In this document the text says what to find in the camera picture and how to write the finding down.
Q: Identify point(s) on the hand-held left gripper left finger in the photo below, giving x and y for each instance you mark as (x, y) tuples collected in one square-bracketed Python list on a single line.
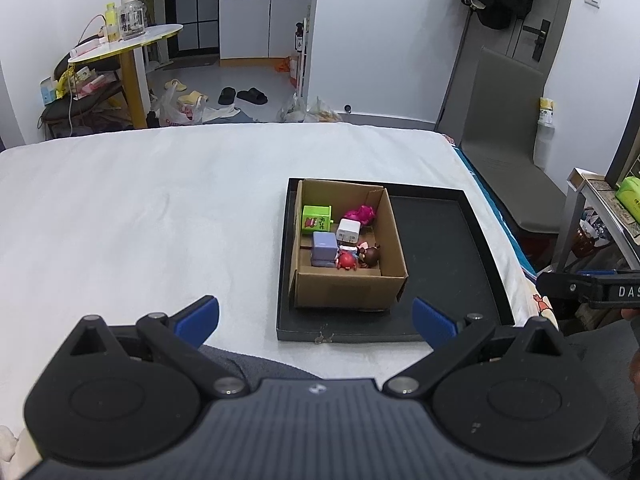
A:
[(197, 317)]

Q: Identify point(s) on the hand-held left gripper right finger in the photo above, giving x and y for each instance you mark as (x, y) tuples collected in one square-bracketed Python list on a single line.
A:
[(431, 322)]

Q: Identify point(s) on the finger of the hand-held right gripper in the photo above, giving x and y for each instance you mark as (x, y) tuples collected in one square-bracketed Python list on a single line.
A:
[(562, 286), (600, 273)]

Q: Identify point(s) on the black tray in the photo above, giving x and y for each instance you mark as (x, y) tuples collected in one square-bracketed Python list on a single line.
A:
[(440, 260)]

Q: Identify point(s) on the cardboard box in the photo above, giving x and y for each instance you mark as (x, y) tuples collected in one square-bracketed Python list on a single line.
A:
[(350, 292)]

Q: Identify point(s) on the brown figurine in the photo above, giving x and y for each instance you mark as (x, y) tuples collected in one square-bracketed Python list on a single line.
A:
[(371, 257)]

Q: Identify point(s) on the red and white figurine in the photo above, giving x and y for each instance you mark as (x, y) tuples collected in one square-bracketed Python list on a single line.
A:
[(346, 261)]

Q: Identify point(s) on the white charger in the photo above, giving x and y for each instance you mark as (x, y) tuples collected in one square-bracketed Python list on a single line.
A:
[(348, 230)]

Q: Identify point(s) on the pink toy figure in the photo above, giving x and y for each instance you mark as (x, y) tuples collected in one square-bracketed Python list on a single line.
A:
[(362, 214)]

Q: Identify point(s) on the purple cube toy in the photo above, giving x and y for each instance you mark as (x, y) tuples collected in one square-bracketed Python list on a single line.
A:
[(325, 245)]

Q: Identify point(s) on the green toy block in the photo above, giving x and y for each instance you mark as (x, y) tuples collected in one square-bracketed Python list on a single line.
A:
[(315, 220)]

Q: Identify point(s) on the person's right hand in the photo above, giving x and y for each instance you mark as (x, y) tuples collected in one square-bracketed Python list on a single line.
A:
[(631, 314)]

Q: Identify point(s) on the dark red bag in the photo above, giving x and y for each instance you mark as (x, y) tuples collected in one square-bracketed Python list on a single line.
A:
[(585, 242)]

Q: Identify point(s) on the person's grey clothing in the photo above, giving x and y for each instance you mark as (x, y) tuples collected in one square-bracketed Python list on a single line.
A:
[(595, 355)]

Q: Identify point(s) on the green packet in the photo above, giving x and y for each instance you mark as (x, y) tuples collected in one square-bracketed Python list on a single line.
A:
[(629, 197)]

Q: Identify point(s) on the grey side table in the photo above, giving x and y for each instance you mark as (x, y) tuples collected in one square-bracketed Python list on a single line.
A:
[(597, 184)]

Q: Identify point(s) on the blue patterned sheet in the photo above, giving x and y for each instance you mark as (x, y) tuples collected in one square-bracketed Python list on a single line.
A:
[(504, 217)]

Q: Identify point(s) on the black framed panel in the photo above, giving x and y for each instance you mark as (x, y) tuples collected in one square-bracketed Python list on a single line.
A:
[(622, 160)]

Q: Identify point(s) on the white bed sheet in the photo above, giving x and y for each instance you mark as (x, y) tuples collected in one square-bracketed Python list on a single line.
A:
[(125, 210)]

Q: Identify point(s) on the white bottle yellow label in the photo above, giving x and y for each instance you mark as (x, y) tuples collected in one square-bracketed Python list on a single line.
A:
[(545, 145)]

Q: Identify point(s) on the grey chair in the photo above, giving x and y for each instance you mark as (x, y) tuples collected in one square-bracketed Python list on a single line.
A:
[(500, 135)]

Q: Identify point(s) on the flat white bag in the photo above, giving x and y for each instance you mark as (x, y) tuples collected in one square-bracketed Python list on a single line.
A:
[(220, 114)]

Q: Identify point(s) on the white plastic bag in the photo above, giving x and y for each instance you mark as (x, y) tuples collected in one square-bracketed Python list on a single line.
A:
[(172, 112)]

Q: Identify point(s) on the yellow slipper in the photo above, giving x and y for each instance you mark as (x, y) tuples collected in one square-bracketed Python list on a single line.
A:
[(192, 98), (174, 85)]

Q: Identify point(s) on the black slipper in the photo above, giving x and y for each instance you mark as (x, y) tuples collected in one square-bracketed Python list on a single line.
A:
[(226, 95), (252, 95)]

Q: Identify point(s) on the pile of plastic bags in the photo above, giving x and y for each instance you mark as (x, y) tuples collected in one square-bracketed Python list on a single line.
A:
[(310, 112)]

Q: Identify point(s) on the black chair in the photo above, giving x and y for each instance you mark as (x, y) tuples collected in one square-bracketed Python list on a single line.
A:
[(75, 107)]

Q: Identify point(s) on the pink packet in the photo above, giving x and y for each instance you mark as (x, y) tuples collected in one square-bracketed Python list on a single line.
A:
[(92, 82)]

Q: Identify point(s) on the orange plastic item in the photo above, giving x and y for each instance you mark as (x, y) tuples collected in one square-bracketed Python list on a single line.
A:
[(282, 65)]

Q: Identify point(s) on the white rack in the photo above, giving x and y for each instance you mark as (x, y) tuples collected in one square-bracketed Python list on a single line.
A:
[(302, 70)]

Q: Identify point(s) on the blue tissue box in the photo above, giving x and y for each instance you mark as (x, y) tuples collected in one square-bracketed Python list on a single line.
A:
[(48, 92)]

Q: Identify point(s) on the yellow packet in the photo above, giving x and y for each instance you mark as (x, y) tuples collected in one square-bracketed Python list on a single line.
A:
[(65, 80)]

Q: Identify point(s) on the round yellow-edged table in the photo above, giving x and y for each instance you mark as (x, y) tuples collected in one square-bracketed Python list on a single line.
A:
[(150, 35)]

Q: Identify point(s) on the white power strip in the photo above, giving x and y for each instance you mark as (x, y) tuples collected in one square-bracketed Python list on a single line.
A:
[(90, 49)]

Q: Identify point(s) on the white cabinet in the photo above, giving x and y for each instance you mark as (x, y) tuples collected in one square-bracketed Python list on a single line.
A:
[(250, 25)]

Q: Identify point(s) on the black spray bottle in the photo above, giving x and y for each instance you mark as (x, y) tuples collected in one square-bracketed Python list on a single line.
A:
[(300, 35)]

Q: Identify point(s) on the glass jar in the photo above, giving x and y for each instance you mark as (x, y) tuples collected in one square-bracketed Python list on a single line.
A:
[(132, 20)]

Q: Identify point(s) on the black framed glass door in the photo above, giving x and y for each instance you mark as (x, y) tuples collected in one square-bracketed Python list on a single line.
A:
[(197, 5)]

